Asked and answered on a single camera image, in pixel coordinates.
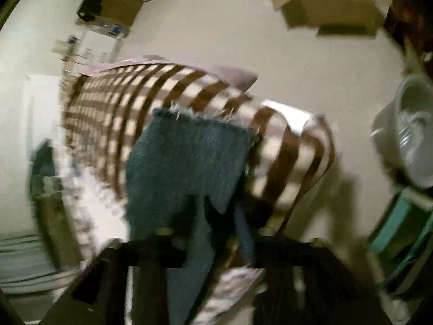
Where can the brown cardboard box by nightstand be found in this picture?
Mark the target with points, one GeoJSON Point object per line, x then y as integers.
{"type": "Point", "coordinates": [113, 18]}

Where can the floral bed blanket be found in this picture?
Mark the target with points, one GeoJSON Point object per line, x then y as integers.
{"type": "Point", "coordinates": [97, 217]}

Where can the brown checkered bed sheet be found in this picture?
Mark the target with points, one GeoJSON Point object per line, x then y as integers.
{"type": "Point", "coordinates": [105, 110]}

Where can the open cardboard box on floor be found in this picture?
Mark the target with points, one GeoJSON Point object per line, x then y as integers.
{"type": "Point", "coordinates": [362, 17]}

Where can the striped curtain near corner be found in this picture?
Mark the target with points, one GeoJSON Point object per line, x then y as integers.
{"type": "Point", "coordinates": [26, 267]}

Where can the grey plastic basin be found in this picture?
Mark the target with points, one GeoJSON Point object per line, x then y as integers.
{"type": "Point", "coordinates": [402, 131]}

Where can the teal metal rack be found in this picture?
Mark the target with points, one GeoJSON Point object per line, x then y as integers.
{"type": "Point", "coordinates": [401, 244]}

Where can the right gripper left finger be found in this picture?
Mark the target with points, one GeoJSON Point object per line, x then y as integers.
{"type": "Point", "coordinates": [99, 295]}

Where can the dark blue jeans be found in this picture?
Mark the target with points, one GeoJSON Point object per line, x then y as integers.
{"type": "Point", "coordinates": [182, 177]}

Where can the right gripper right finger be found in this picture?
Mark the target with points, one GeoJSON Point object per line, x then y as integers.
{"type": "Point", "coordinates": [307, 284]}

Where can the dark green plush blanket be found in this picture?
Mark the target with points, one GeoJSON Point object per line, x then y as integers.
{"type": "Point", "coordinates": [46, 197]}

